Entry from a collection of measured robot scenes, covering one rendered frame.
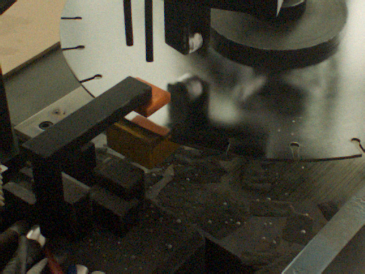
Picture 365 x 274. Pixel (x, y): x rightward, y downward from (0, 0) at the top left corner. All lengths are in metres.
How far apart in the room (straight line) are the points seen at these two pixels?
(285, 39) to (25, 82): 0.40
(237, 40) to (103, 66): 0.10
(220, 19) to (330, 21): 0.08
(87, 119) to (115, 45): 0.13
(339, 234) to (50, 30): 0.66
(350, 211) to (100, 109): 0.17
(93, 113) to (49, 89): 0.42
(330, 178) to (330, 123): 0.12
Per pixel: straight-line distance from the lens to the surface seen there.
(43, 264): 0.54
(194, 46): 0.59
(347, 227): 0.42
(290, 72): 0.60
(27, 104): 0.92
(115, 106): 0.52
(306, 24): 0.64
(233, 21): 0.64
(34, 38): 1.01
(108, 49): 0.63
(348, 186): 0.67
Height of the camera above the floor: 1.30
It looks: 37 degrees down
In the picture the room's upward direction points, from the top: 1 degrees clockwise
